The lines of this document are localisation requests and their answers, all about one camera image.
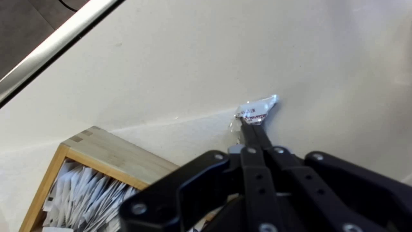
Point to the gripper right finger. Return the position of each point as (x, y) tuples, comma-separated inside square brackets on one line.
[(338, 187)]

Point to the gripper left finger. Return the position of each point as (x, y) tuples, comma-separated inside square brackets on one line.
[(206, 183)]

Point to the white sauce packet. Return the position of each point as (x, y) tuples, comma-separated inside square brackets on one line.
[(254, 112)]

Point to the wooden box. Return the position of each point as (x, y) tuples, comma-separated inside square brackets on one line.
[(106, 158)]

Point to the heap of white packets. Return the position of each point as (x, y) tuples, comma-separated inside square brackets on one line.
[(83, 199)]

